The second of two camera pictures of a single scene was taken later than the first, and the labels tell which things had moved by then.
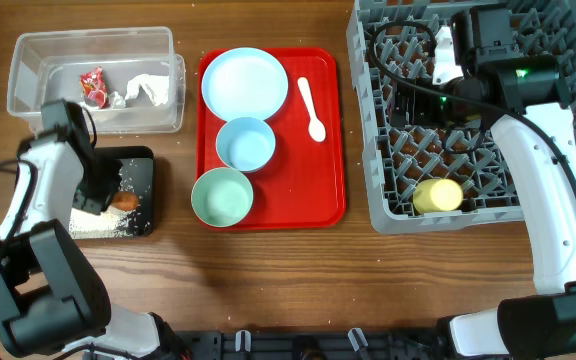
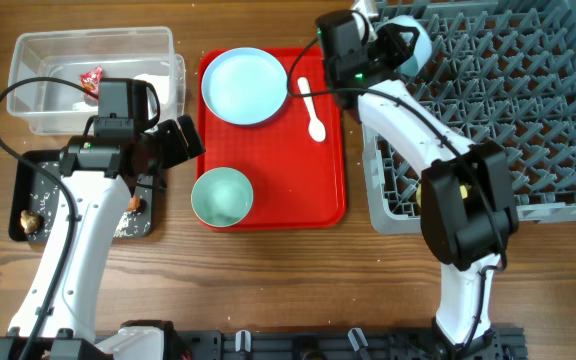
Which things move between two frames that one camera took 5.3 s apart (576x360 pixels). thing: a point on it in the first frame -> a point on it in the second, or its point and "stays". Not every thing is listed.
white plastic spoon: (316, 128) stays
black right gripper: (419, 114) -> (394, 41)
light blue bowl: (245, 145) -> (422, 50)
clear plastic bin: (130, 78) stays
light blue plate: (244, 82) stays
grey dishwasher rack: (421, 177) stays
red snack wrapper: (93, 88) stays
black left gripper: (93, 201) -> (178, 151)
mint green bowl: (221, 197) stays
